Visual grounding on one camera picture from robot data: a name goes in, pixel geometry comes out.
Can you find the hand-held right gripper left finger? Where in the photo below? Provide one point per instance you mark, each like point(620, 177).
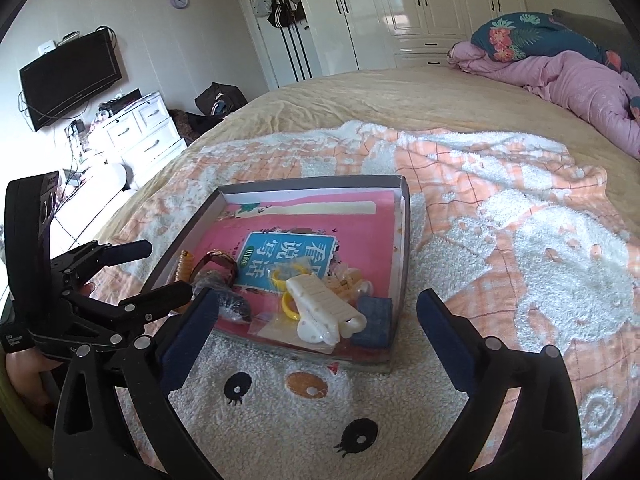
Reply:
point(190, 335)

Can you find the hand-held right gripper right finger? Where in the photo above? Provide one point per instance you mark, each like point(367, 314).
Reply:
point(445, 332)

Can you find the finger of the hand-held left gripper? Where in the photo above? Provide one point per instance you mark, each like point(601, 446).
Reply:
point(160, 297)
point(125, 251)

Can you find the black hair accessory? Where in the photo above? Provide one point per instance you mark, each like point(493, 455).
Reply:
point(235, 306)

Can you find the small blue box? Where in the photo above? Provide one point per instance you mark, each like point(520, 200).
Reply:
point(372, 322)

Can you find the yellow rings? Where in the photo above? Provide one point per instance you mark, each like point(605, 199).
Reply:
point(272, 300)

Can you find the grey cardboard box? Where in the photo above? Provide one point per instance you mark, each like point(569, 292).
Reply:
point(310, 353)

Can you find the white hair claw clip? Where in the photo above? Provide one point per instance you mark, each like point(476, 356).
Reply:
point(325, 305)

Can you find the person's left hand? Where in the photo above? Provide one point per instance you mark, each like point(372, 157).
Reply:
point(30, 367)

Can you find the white round chair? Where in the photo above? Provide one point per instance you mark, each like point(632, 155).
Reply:
point(115, 177)

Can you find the brown leather wristwatch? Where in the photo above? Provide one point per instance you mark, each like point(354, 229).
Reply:
point(225, 260)

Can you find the clear bag with white card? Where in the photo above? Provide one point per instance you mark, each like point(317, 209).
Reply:
point(277, 332)

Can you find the pearl hair clip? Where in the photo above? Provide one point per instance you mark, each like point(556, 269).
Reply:
point(352, 284)

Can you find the orange white plush blanket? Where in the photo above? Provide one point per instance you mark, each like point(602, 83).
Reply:
point(525, 260)

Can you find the white drawer dresser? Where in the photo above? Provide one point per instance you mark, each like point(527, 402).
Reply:
point(150, 132)

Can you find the pink book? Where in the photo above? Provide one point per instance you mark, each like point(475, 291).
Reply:
point(360, 240)

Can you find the dark patterned bag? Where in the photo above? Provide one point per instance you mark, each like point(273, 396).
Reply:
point(192, 124)

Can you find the black set-top box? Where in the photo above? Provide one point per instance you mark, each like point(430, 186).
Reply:
point(122, 100)

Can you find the black flat television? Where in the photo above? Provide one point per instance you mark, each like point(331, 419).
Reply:
point(70, 80)

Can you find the black duffel bag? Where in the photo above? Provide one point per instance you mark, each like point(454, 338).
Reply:
point(220, 97)

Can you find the white router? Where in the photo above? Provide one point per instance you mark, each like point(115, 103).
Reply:
point(47, 47)

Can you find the bed with beige sheet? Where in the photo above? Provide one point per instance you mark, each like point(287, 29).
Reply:
point(390, 95)

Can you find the white door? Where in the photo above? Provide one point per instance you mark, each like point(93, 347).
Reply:
point(310, 55)

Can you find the pink quilt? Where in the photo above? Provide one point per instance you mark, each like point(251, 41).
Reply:
point(565, 82)

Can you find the white hanging cap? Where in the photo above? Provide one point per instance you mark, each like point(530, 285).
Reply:
point(261, 7)

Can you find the hanging black bags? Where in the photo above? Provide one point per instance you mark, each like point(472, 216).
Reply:
point(285, 10)

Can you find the blue floral pillow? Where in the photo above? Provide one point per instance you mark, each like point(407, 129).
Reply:
point(530, 35)

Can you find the white glossy wardrobe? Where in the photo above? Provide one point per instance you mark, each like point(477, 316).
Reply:
point(415, 10)

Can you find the grey headboard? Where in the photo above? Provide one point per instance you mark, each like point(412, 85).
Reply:
point(595, 30)

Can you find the purple wall clock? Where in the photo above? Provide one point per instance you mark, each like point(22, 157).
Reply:
point(180, 0)

